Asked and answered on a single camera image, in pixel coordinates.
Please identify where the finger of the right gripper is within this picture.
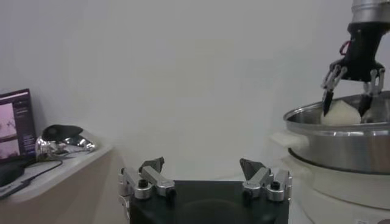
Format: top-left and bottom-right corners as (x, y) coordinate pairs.
(358, 68), (386, 118)
(321, 59), (348, 117)

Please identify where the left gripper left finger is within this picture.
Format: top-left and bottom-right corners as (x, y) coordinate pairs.
(118, 156), (177, 201)

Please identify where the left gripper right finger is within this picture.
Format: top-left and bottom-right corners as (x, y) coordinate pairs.
(239, 158), (293, 203)

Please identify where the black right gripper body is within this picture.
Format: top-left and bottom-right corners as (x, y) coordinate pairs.
(339, 23), (390, 83)

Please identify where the white steamed baozi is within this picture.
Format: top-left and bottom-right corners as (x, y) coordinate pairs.
(319, 99), (362, 127)

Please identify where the stainless steel steamer basket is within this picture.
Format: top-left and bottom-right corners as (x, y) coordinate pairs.
(283, 91), (390, 175)

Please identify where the cream electric cooker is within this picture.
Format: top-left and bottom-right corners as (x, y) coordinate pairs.
(269, 130), (390, 224)

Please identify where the white side desk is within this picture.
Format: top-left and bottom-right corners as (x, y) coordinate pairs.
(0, 142), (129, 224)

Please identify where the chrome and black headset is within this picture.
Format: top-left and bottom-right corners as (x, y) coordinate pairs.
(35, 124), (98, 161)

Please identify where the black desk cable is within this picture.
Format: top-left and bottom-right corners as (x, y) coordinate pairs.
(0, 159), (63, 198)

